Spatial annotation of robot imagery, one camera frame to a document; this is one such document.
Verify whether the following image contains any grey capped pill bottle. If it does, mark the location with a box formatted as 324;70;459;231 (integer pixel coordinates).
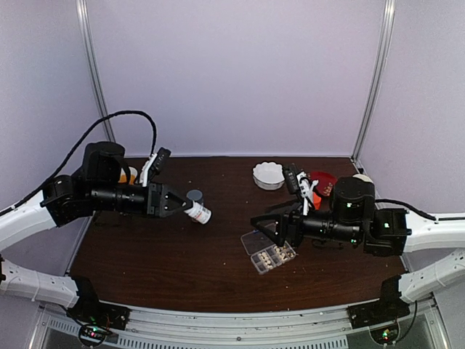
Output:
186;189;204;205

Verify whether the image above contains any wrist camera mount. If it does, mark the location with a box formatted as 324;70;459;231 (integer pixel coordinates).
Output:
282;164;319;216
139;147;171;187

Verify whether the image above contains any orange pill bottle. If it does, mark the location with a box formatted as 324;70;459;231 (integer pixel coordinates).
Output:
312;193;322;210

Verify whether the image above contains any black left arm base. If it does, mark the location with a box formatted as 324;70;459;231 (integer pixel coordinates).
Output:
65;276;130;348

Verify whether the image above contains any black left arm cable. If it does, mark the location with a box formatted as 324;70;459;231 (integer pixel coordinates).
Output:
0;111;158;215

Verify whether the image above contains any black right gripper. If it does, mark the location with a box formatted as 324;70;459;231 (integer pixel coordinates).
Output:
251;196;361;248

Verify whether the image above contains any red floral plate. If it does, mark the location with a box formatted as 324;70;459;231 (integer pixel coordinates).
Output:
309;171;337;198

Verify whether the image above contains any clear plastic pill organizer box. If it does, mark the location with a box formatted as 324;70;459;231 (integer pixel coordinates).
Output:
240;230;296;275

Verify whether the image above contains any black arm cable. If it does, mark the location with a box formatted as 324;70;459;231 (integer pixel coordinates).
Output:
373;198;465;222
0;111;158;215

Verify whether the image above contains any cream ribbed mug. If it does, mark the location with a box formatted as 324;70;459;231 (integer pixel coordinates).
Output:
353;174;373;183

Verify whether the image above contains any white scalloped ceramic bowl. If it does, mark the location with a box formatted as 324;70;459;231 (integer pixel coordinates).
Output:
252;161;285;190

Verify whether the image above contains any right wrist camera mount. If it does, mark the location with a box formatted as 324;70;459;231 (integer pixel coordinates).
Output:
282;164;319;216

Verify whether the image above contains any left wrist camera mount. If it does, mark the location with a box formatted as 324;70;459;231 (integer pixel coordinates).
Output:
139;147;171;187

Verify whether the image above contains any aluminium front rail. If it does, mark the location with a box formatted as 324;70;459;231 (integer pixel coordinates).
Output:
26;296;453;348

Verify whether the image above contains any aluminium frame post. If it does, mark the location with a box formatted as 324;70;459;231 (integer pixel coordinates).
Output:
75;0;123;164
351;0;396;166

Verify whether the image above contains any small white capped bottle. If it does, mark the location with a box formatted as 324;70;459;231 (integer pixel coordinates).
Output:
185;201;211;225

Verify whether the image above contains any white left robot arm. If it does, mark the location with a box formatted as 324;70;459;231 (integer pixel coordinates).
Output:
1;142;199;323

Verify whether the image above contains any left aluminium frame post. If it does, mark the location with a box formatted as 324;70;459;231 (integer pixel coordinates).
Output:
75;0;123;164

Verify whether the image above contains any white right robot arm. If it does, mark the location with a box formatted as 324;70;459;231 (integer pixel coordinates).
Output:
251;174;464;321

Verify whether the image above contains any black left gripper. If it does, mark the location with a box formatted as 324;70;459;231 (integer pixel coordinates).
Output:
89;180;193;218

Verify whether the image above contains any patterned mug with orange interior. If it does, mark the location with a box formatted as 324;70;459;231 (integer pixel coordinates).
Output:
119;167;140;183

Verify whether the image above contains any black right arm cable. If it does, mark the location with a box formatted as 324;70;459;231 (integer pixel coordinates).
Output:
373;198;465;222

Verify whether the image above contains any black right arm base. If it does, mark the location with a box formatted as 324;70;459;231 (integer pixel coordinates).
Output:
347;276;410;329

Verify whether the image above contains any right aluminium frame post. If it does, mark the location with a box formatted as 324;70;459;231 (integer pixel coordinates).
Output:
351;0;396;166

